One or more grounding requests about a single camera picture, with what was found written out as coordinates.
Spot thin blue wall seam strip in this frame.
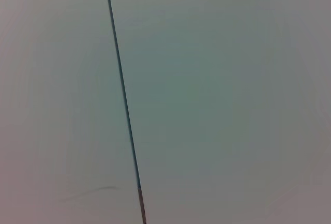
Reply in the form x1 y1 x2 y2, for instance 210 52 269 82
103 0 147 224

